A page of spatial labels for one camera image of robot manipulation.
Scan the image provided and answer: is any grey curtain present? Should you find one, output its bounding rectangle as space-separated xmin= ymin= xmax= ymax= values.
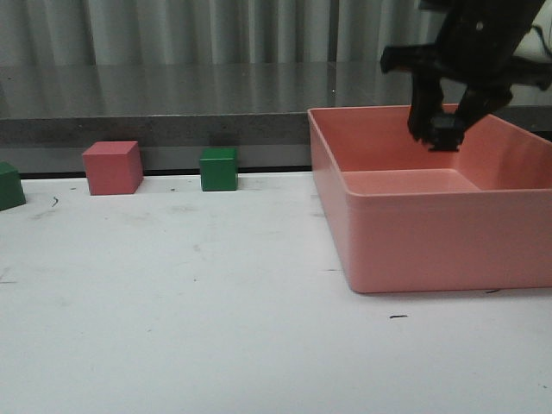
xmin=1 ymin=1 xmax=443 ymax=66

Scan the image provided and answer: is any dark grey counter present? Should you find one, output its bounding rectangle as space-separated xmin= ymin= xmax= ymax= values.
xmin=0 ymin=60 xmax=552 ymax=180

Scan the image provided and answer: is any yellow push button switch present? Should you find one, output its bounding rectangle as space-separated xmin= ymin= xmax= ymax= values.
xmin=429 ymin=113 xmax=466 ymax=152

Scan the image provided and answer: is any pink plastic bin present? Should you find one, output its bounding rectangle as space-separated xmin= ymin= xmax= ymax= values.
xmin=308 ymin=106 xmax=551 ymax=293

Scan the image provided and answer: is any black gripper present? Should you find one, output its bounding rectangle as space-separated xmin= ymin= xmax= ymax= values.
xmin=380 ymin=1 xmax=551 ymax=142

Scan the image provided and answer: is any green cube block centre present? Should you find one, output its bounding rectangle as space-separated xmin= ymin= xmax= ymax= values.
xmin=199 ymin=147 xmax=238 ymax=191

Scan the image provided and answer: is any pink cube block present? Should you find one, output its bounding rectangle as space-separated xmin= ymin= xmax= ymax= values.
xmin=82 ymin=141 xmax=143 ymax=196

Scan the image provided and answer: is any green block at left edge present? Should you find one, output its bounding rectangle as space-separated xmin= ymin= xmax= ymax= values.
xmin=0 ymin=161 xmax=26 ymax=211

